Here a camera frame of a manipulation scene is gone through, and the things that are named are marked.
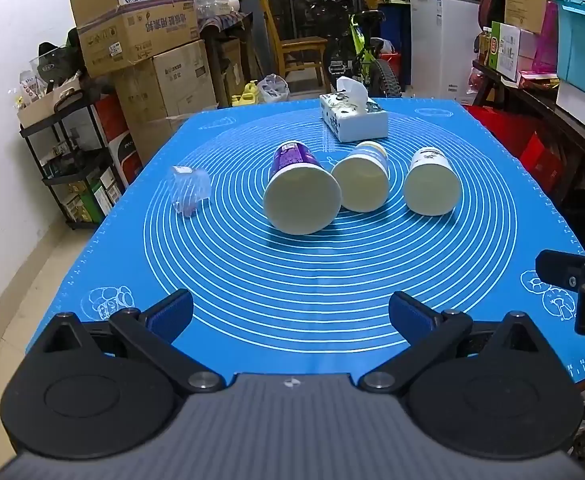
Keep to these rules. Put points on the white storage box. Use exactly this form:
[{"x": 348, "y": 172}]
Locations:
[{"x": 584, "y": 110}]

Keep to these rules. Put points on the pink plastic bag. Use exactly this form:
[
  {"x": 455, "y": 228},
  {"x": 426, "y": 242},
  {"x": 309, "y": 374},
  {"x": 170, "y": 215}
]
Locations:
[{"x": 546, "y": 42}]

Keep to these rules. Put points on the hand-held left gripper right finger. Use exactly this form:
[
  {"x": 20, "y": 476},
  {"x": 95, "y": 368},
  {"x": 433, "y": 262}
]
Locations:
[{"x": 412, "y": 316}]

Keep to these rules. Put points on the clear plastic bag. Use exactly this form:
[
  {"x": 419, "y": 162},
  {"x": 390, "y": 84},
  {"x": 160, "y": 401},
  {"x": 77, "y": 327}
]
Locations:
[{"x": 273, "y": 89}]

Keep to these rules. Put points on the large printed cardboard box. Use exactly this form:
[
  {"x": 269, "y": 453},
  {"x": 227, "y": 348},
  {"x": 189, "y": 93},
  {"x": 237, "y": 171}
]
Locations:
[{"x": 172, "y": 82}]

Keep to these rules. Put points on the white tissue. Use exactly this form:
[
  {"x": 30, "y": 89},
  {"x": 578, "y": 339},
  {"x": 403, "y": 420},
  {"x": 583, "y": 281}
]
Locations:
[{"x": 353, "y": 91}]

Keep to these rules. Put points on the red and black appliance box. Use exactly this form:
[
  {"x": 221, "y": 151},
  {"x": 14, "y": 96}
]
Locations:
[{"x": 120, "y": 145}]

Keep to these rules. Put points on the white chest freezer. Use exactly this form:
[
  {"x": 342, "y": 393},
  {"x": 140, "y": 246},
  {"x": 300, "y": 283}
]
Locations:
[{"x": 442, "y": 45}]

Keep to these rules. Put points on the wooden chair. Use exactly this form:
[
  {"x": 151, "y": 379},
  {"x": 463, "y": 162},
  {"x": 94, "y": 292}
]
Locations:
[{"x": 297, "y": 47}]

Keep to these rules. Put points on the clear plastic cup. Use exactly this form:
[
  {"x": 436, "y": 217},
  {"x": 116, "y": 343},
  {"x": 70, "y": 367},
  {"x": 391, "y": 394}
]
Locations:
[{"x": 190, "y": 190}]

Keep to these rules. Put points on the green and white carton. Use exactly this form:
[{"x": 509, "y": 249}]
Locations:
[{"x": 509, "y": 50}]

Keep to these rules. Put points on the plain cardboard box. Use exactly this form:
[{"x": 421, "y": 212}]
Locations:
[{"x": 167, "y": 135}]

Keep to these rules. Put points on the blue silicone baking mat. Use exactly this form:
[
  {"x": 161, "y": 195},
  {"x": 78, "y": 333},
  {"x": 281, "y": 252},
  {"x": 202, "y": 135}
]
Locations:
[{"x": 297, "y": 270}]

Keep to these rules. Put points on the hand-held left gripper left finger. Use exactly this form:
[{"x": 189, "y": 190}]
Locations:
[{"x": 171, "y": 314}]

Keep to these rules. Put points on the black helmet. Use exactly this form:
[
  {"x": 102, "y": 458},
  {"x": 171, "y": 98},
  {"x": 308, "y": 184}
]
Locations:
[{"x": 55, "y": 62}]

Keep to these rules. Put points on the dark wooden side table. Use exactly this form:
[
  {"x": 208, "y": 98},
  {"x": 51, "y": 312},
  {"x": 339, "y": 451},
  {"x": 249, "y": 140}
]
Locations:
[{"x": 562, "y": 120}]

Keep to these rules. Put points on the red gift boxes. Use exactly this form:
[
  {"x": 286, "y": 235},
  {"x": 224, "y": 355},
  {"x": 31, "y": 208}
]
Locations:
[{"x": 512, "y": 135}]

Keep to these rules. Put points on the open cardboard box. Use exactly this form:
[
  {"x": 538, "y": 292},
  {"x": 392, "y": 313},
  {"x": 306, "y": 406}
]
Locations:
[{"x": 132, "y": 35}]

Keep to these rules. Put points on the brown drink bottle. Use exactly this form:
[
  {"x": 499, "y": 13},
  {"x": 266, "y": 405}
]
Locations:
[{"x": 484, "y": 46}]

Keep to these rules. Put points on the green and black bicycle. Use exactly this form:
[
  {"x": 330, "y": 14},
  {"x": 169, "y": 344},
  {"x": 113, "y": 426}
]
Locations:
[{"x": 362, "y": 50}]

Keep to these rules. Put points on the white patterned tissue box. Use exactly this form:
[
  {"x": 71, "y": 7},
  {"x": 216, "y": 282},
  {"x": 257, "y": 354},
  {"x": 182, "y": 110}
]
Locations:
[{"x": 357, "y": 122}]

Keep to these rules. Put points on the yellow plastic jug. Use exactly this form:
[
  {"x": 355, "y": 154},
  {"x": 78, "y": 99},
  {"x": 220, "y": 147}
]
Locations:
[{"x": 250, "y": 94}]

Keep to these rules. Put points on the purple paper cup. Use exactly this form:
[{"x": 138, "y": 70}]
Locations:
[{"x": 300, "y": 200}]

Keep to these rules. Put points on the white paper cup black print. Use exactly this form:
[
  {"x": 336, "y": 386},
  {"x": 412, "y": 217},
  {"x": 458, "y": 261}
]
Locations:
[{"x": 432, "y": 187}]

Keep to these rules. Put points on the white paper cup, middle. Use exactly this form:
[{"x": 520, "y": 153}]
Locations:
[{"x": 360, "y": 185}]

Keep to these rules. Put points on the black shelving cart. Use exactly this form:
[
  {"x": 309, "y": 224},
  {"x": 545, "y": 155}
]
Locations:
[{"x": 75, "y": 180}]

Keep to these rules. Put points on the teal plastic storage crate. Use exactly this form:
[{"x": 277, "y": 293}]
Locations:
[{"x": 584, "y": 40}]

